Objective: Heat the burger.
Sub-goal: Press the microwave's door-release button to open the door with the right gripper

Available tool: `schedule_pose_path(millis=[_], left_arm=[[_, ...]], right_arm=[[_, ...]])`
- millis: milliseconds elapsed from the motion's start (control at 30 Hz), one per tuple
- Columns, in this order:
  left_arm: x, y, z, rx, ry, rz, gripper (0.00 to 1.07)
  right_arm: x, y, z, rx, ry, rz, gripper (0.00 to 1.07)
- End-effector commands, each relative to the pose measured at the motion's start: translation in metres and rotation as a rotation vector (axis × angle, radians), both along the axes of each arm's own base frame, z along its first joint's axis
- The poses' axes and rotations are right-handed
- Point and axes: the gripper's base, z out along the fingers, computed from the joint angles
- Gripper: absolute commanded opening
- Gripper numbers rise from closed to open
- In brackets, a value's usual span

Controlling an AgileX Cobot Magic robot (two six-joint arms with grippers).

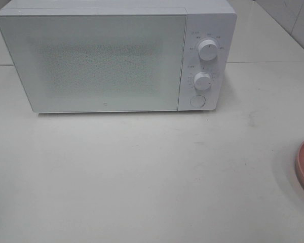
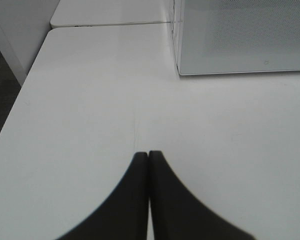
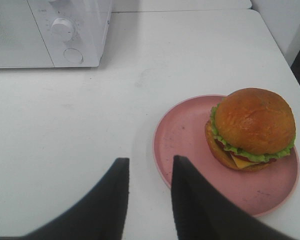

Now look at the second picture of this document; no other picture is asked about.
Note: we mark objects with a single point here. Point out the white adjacent table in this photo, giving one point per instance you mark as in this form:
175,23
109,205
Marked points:
86,13

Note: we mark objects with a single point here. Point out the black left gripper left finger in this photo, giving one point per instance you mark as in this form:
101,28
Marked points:
124,214

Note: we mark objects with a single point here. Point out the white microwave door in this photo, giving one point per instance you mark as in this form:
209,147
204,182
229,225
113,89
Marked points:
239,36

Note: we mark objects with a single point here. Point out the white microwave oven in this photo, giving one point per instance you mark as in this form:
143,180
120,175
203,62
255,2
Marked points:
176,13

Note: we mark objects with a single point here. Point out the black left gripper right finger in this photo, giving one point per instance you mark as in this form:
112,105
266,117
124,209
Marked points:
177,214

